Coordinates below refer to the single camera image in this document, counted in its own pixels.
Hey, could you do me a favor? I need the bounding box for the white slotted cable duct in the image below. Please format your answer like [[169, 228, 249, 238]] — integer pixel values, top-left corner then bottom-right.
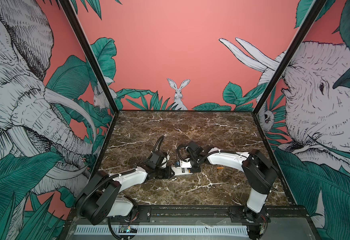
[[74, 225, 248, 237]]

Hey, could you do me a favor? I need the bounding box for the black corner frame post right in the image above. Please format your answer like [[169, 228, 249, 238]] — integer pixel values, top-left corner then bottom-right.
[[252, 0, 327, 116]]

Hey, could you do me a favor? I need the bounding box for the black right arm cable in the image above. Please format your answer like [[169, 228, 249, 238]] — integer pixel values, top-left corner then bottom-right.
[[175, 144, 189, 163]]

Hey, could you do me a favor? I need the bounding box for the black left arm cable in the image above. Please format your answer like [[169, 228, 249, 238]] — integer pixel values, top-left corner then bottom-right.
[[151, 134, 166, 154]]

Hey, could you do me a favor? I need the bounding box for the black corner frame post left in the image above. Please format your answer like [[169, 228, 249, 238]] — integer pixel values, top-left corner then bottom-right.
[[58, 0, 119, 114]]

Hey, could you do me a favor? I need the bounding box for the black corner frame post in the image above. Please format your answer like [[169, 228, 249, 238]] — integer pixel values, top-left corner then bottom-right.
[[252, 0, 327, 116], [58, 0, 119, 114]]

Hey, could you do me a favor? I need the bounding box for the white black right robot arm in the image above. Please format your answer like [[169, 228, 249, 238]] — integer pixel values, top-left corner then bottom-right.
[[177, 141, 278, 217]]

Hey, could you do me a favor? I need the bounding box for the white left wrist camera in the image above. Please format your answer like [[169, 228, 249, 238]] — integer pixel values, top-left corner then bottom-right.
[[161, 154, 170, 168]]

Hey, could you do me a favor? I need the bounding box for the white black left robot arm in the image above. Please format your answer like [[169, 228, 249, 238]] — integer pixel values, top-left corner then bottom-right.
[[74, 151, 175, 225]]

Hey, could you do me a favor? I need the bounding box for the black front mounting rail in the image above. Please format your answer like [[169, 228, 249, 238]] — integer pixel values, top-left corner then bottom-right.
[[66, 204, 309, 224]]

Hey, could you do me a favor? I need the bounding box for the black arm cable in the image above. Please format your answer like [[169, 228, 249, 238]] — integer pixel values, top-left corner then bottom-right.
[[151, 134, 166, 154], [175, 144, 189, 163]]

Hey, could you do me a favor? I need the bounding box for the white remote control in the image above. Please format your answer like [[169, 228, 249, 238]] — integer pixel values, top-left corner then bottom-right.
[[171, 160, 192, 176]]

